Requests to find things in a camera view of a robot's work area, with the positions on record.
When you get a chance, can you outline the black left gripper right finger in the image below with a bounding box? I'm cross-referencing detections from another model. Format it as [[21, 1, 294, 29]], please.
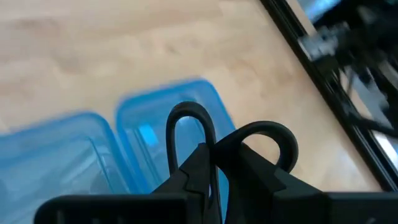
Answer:
[[217, 144, 326, 224]]

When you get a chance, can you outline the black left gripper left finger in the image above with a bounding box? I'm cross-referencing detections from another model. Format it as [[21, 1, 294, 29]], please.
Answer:
[[151, 142, 216, 224]]

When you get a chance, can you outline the blue translucent plastic supply box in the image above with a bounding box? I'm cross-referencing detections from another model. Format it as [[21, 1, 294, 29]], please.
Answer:
[[115, 79, 237, 195]]

